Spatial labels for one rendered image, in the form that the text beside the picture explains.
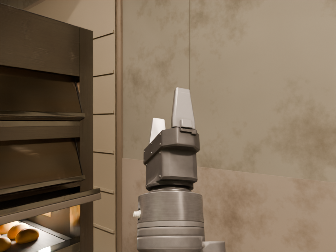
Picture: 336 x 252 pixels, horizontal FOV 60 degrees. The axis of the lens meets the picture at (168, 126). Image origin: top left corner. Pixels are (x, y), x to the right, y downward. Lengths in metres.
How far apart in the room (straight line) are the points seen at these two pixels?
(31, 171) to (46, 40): 0.50
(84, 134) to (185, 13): 1.85
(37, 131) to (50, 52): 0.31
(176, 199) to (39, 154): 0.92
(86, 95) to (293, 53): 1.53
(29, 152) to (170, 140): 0.89
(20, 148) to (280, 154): 1.74
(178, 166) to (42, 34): 0.97
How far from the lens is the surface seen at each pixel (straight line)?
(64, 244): 1.39
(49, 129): 1.23
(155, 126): 0.49
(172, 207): 0.37
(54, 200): 1.10
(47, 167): 1.23
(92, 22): 3.83
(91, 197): 1.19
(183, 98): 0.40
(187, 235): 0.37
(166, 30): 2.98
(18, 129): 1.17
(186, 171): 0.38
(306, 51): 2.29
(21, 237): 1.45
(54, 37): 1.29
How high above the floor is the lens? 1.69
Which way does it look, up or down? 1 degrees down
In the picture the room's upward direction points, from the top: straight up
